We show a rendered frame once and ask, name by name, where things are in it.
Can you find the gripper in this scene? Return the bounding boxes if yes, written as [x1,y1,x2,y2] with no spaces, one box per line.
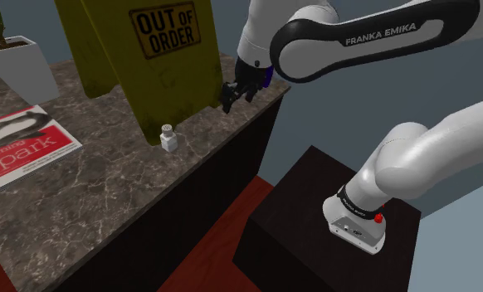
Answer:
[220,56,273,114]

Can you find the yellow floor sign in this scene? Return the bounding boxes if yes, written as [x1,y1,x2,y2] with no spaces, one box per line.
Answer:
[54,0,224,147]

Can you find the white salt shaker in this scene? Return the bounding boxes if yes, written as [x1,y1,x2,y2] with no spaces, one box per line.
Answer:
[159,123,178,153]

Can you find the dark robot stand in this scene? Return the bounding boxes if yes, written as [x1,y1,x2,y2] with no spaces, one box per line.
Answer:
[232,144,422,292]

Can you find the white planter with green plant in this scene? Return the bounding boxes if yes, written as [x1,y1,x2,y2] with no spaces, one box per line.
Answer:
[0,0,61,106]

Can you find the red and white book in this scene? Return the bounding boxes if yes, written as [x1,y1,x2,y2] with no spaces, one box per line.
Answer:
[0,105,84,200]

